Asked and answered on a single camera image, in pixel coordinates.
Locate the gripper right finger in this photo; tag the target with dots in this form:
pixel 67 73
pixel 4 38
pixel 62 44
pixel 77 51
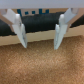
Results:
pixel 59 33

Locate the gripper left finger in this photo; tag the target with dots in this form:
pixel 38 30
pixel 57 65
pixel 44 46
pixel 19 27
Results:
pixel 20 31

